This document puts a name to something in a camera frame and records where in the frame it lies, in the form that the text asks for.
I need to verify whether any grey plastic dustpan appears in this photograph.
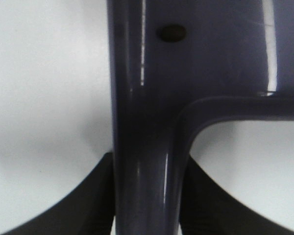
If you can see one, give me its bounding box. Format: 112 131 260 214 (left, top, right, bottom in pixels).
107 0 294 235

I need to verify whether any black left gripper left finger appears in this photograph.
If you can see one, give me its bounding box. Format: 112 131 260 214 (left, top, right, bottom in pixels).
7 152 115 235

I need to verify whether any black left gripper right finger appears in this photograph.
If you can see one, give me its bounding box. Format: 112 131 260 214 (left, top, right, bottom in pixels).
179 158 294 235

